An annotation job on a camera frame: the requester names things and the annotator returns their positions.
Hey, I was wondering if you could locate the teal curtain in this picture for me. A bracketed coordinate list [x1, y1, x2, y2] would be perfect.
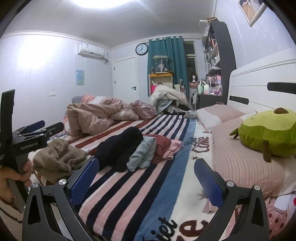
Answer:
[147, 36, 189, 97]

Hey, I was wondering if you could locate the white striped sleeve forearm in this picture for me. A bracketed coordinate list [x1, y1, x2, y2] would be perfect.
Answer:
[1, 198, 23, 240]

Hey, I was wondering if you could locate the white bed headboard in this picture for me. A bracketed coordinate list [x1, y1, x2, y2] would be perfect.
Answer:
[227, 48, 295, 113]

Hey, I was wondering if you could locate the pink near pillow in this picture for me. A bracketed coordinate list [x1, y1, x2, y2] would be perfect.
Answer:
[211, 118, 295, 197]

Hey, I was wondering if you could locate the pink garment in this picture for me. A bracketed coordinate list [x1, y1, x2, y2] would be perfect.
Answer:
[162, 140, 183, 160]

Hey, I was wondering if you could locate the brown fuzzy sweater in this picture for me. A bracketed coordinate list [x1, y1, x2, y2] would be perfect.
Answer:
[33, 138, 87, 183]

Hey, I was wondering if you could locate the ceiling lamp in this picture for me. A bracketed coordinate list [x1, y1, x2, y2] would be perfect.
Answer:
[70, 0, 148, 11]

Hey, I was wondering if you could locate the yellow white cabinet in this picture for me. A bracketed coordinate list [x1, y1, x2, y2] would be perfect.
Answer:
[149, 73, 174, 96]

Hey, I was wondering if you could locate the black garment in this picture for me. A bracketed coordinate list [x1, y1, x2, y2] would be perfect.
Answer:
[94, 126, 143, 172]

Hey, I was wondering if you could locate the pile of cream clothes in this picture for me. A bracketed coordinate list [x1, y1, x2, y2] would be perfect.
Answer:
[149, 85, 188, 114]

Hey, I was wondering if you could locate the round wall clock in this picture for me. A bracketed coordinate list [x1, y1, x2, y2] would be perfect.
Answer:
[135, 43, 149, 56]

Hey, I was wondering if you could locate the green avocado plush toy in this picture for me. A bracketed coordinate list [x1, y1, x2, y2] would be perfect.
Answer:
[229, 108, 295, 163]

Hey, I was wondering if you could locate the dark desk with clutter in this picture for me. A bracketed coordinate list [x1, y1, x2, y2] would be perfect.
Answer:
[190, 75, 229, 110]

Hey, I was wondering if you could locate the white air conditioner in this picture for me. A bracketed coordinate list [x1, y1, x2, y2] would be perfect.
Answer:
[78, 43, 109, 63]

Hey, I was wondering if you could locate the wig mannequin head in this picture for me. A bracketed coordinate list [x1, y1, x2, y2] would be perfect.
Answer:
[190, 72, 198, 88]

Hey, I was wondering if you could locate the person's left hand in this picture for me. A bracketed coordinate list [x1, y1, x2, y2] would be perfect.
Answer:
[0, 159, 33, 205]

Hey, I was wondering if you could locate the pink far pillow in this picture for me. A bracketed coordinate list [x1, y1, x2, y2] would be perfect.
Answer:
[196, 104, 245, 130]

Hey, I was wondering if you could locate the striped fleece blanket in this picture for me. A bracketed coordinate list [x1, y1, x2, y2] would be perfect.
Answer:
[61, 115, 213, 240]

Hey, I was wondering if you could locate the white door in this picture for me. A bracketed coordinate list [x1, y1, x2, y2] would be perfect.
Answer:
[112, 57, 138, 103]

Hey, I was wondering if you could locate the pink pillow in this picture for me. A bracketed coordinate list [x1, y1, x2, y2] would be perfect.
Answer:
[196, 104, 245, 130]
[211, 118, 295, 197]

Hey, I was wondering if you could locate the framed wall picture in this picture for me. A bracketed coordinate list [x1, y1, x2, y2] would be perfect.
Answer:
[238, 0, 267, 27]

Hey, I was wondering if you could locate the pink crumpled quilt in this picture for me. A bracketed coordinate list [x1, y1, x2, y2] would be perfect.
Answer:
[63, 96, 139, 137]

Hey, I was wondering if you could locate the glass display case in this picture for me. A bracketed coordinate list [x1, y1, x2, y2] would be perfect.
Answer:
[153, 55, 169, 74]

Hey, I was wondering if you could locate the dark red garment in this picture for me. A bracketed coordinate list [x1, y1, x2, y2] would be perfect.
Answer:
[144, 134, 171, 164]

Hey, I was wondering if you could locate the dark bookshelf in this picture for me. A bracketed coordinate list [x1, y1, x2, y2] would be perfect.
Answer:
[199, 20, 237, 110]

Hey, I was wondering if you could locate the blue wall poster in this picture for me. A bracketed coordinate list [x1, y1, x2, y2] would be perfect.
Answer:
[76, 70, 85, 86]

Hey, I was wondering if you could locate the pink satin bag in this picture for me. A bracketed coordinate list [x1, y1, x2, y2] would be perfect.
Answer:
[129, 100, 157, 121]

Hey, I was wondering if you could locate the light blue garment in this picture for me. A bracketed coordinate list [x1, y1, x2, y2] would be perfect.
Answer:
[126, 136, 157, 172]

